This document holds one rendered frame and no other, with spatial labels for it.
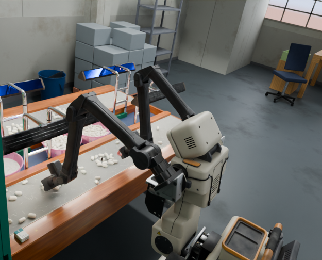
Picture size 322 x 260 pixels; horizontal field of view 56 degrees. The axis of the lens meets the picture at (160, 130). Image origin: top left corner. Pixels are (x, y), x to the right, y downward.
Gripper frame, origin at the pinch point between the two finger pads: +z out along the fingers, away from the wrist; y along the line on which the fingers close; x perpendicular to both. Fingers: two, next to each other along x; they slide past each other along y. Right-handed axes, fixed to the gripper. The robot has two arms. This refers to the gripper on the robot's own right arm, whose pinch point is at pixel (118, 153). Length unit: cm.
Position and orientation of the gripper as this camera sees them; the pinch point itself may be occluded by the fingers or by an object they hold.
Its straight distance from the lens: 188.9
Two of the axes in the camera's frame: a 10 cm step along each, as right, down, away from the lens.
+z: -7.1, 2.6, 6.6
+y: -5.9, 3.0, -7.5
